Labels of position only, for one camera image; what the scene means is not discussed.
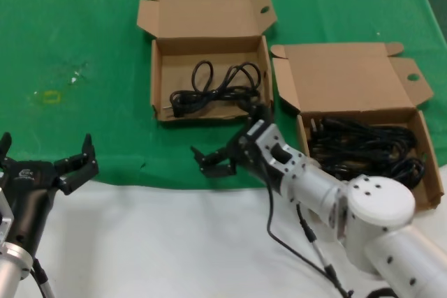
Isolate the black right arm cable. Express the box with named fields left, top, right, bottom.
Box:
left=260, top=158, right=354, bottom=298

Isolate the green table cloth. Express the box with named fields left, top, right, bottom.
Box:
left=0, top=0, right=447, bottom=191

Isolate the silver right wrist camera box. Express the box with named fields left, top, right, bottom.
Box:
left=246, top=119, right=310, bottom=191

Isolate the black coiled power cable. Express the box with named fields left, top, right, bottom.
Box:
left=312, top=156, right=426, bottom=191
left=309, top=116, right=419, bottom=163

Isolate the cardboard box with torn edge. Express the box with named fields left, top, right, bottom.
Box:
left=135, top=0, right=279, bottom=125

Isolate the black power cable with loops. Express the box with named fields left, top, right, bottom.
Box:
left=162, top=61, right=263, bottom=118

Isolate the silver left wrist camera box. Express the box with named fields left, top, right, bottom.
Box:
left=0, top=186, right=15, bottom=244

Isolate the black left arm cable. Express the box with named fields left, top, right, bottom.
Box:
left=29, top=258, right=56, bottom=298

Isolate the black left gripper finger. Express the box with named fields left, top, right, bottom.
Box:
left=0, top=132, right=12, bottom=173
left=53, top=133, right=100, bottom=197

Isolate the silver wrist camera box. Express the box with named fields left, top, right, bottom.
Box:
left=0, top=186, right=15, bottom=244
left=246, top=119, right=310, bottom=191

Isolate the cardboard box with intact edge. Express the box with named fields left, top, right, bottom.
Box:
left=270, top=42, right=444, bottom=210

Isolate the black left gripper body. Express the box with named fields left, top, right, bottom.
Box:
left=0, top=160, right=60, bottom=257

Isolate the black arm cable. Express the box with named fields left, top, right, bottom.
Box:
left=260, top=158, right=354, bottom=298
left=29, top=258, right=56, bottom=298

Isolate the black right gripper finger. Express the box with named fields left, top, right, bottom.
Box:
left=190, top=145, right=239, bottom=179
left=240, top=100, right=274, bottom=130

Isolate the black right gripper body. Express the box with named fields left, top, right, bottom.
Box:
left=226, top=129, right=281, bottom=195

